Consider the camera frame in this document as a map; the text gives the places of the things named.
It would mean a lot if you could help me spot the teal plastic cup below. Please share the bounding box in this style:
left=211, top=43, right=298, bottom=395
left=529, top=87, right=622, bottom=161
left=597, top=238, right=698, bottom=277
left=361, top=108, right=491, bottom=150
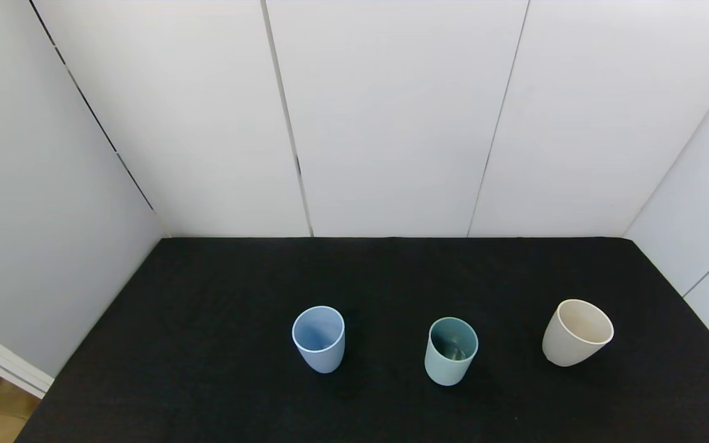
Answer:
left=424, top=317, right=479, bottom=386

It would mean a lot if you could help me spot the light blue plastic cup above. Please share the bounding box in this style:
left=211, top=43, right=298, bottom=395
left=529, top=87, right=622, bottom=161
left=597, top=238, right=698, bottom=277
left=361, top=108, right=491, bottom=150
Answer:
left=292, top=306, right=346, bottom=374

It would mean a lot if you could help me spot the black table cloth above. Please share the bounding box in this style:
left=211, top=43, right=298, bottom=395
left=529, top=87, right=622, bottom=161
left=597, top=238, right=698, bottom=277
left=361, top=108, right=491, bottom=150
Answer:
left=15, top=237, right=709, bottom=443

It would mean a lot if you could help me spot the beige plastic cup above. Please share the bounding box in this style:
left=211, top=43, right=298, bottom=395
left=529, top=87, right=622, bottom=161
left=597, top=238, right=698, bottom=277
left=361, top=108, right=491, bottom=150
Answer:
left=542, top=299, right=614, bottom=367

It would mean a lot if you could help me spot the white wall trim strip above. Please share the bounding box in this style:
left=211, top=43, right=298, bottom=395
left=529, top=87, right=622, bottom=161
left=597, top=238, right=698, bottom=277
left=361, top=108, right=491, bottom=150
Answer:
left=0, top=319, right=54, bottom=399

